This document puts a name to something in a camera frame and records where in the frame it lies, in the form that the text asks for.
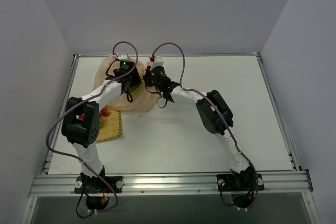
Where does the smooth green fake fruit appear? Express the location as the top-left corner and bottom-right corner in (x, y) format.
(129, 84), (142, 93)

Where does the translucent banana-print plastic bag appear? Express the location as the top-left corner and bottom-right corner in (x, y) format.
(93, 56), (159, 112)

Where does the red fake berry bunch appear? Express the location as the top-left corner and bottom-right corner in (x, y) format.
(99, 107), (111, 127)

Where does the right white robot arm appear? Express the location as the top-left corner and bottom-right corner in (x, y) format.
(144, 66), (256, 189)

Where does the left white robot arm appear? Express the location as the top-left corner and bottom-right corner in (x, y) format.
(61, 54), (141, 192)

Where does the woven bamboo tray mat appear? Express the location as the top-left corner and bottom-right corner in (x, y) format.
(97, 105), (122, 143)

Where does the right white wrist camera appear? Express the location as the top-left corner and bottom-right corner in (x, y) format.
(150, 55), (164, 70)

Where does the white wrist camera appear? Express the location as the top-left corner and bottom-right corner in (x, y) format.
(112, 53), (130, 61)
(150, 55), (164, 70)

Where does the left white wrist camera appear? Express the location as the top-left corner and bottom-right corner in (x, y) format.
(112, 53), (130, 61)

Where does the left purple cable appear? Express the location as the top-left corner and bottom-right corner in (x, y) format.
(46, 41), (139, 212)

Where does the back aluminium rail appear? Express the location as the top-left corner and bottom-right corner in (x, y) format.
(78, 52), (260, 58)

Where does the aluminium rail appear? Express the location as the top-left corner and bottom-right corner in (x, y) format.
(28, 171), (313, 197)
(78, 52), (260, 58)
(41, 54), (79, 175)
(256, 52), (302, 171)

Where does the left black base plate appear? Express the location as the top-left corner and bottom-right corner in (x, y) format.
(74, 174), (124, 194)

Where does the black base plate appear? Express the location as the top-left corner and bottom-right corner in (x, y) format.
(74, 174), (124, 194)
(216, 174), (256, 191)

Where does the left side aluminium rail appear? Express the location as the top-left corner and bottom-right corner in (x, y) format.
(41, 54), (79, 175)

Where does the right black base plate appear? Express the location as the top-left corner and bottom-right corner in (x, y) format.
(216, 174), (256, 191)

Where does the front aluminium rail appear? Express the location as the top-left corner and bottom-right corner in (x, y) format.
(28, 171), (313, 197)

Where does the right side aluminium rail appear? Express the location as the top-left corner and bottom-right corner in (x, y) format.
(256, 52), (302, 171)

